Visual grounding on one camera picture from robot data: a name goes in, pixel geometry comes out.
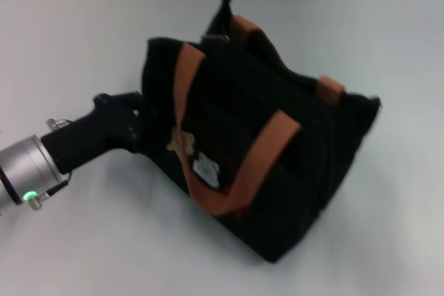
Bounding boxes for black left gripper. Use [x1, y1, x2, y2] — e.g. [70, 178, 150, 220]
[40, 91, 143, 175]

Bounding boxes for black food bag brown handles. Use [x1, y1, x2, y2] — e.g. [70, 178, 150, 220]
[140, 0, 384, 264]

